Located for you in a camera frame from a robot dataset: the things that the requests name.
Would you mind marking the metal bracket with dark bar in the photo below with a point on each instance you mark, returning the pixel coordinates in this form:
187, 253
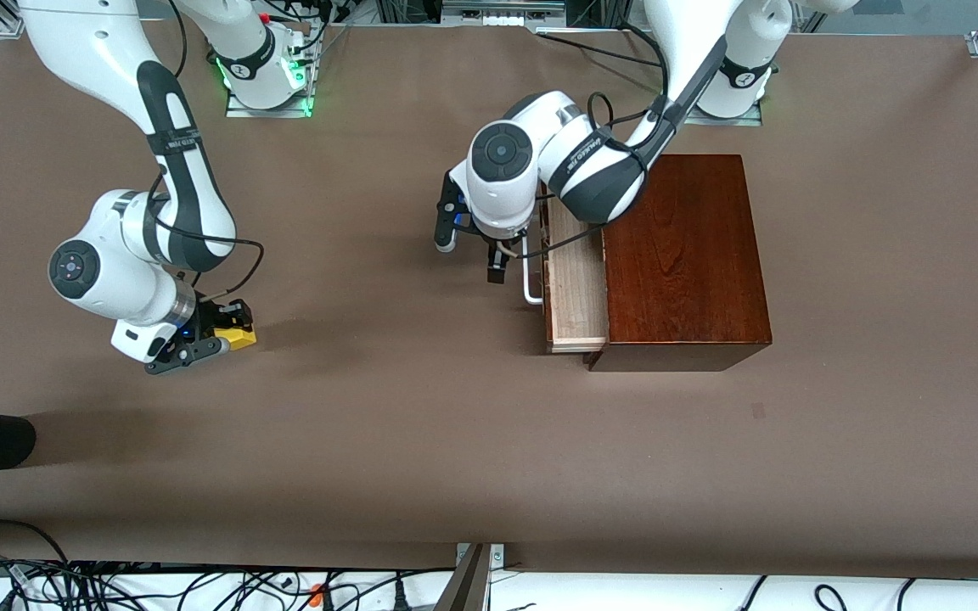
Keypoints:
472, 577

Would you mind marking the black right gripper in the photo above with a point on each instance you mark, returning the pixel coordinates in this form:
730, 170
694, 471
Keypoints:
210, 322

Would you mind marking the white power strip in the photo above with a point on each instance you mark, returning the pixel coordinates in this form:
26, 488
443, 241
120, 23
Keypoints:
502, 12

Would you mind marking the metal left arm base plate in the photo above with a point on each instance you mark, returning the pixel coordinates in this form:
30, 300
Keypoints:
748, 120

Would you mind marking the yellow block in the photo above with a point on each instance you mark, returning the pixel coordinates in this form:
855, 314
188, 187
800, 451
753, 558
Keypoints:
238, 338

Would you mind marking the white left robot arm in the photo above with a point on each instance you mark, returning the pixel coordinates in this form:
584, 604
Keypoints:
540, 153

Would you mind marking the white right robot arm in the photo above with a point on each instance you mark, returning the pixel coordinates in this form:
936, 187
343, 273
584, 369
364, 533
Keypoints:
115, 255

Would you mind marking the dark brown wooden cabinet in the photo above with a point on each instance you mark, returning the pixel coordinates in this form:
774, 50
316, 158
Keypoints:
684, 263

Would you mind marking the orange connector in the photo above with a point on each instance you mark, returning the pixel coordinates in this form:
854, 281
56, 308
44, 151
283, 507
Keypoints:
317, 594

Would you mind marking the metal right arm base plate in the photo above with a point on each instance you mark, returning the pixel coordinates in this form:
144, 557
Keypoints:
238, 110

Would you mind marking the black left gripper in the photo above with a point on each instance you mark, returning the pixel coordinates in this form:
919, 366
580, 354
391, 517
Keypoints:
498, 265

